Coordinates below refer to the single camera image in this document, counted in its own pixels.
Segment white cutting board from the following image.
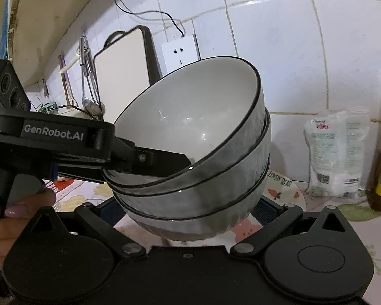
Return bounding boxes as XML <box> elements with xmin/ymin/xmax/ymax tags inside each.
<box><xmin>93</xmin><ymin>27</ymin><xmax>153</xmax><ymax>123</ymax></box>

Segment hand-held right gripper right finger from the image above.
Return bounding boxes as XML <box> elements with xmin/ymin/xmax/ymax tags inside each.
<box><xmin>230</xmin><ymin>196</ymin><xmax>353</xmax><ymax>258</ymax></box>

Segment metal ladle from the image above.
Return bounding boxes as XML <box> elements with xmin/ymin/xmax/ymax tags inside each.
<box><xmin>86</xmin><ymin>48</ymin><xmax>107</xmax><ymax>115</ymax></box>

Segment metal spoon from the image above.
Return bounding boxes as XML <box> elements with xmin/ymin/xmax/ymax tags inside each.
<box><xmin>79</xmin><ymin>36</ymin><xmax>98</xmax><ymax>116</ymax></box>

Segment white bowl black rim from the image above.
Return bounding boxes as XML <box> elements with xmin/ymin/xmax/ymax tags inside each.
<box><xmin>102</xmin><ymin>56</ymin><xmax>267</xmax><ymax>189</ymax></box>
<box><xmin>116</xmin><ymin>156</ymin><xmax>271</xmax><ymax>242</ymax></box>
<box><xmin>109</xmin><ymin>108</ymin><xmax>271</xmax><ymax>209</ymax></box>

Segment white rabbit carrot plate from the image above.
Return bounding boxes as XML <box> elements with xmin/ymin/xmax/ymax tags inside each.
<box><xmin>232</xmin><ymin>168</ymin><xmax>305</xmax><ymax>243</ymax></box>

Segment white salt bag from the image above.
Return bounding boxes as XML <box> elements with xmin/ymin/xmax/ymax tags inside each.
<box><xmin>304</xmin><ymin>107</ymin><xmax>370</xmax><ymax>199</ymax></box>

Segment white wall socket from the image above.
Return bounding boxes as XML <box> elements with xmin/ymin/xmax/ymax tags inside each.
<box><xmin>161</xmin><ymin>35</ymin><xmax>201</xmax><ymax>70</ymax></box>

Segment person's left hand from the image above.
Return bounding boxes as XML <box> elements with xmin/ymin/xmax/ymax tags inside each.
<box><xmin>0</xmin><ymin>184</ymin><xmax>57</xmax><ymax>271</ymax></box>

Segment floral tablecloth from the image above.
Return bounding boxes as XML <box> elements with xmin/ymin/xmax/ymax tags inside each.
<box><xmin>28</xmin><ymin>178</ymin><xmax>381</xmax><ymax>293</ymax></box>

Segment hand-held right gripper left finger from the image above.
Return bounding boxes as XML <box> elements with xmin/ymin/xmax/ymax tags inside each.
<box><xmin>30</xmin><ymin>197</ymin><xmax>147</xmax><ymax>259</ymax></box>

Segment wooden handled spatula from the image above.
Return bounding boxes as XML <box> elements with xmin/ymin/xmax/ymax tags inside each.
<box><xmin>58</xmin><ymin>54</ymin><xmax>79</xmax><ymax>108</ymax></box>

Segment black wall cable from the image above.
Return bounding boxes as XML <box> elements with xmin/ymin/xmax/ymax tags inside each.
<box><xmin>112</xmin><ymin>0</ymin><xmax>185</xmax><ymax>37</ymax></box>

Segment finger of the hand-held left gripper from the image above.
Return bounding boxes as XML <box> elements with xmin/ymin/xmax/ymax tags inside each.
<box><xmin>55</xmin><ymin>162</ymin><xmax>113</xmax><ymax>185</ymax></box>
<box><xmin>109</xmin><ymin>137</ymin><xmax>191</xmax><ymax>178</ymax></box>

